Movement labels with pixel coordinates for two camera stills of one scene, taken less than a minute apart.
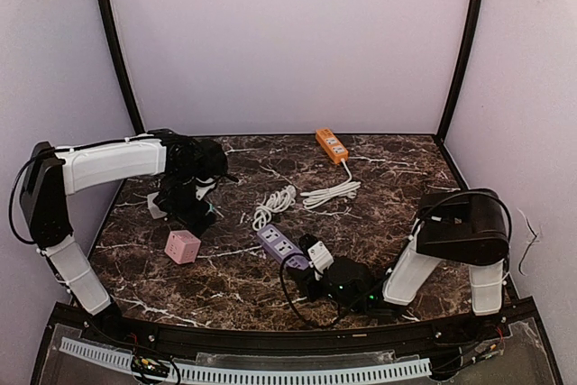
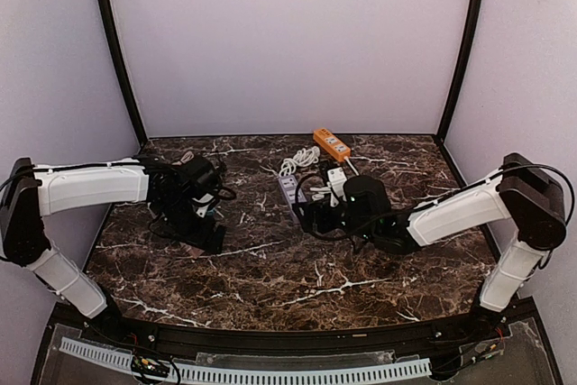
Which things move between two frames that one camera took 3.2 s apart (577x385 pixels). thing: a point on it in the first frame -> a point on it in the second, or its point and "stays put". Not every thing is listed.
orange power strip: [336, 150] stays put
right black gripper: [305, 266] -> [311, 216]
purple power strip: [281, 248] -> [291, 192]
